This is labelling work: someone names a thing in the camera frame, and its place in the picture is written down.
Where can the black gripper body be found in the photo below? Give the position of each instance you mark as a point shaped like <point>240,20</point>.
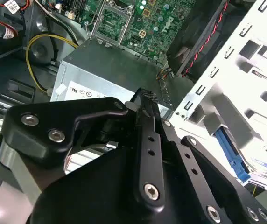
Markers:
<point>100,198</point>

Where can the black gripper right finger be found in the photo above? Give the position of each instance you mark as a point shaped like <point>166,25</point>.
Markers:
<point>194,172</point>

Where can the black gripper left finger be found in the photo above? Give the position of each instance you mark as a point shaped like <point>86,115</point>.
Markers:
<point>37,140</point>

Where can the hard disk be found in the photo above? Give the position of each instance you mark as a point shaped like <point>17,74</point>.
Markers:
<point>231,154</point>

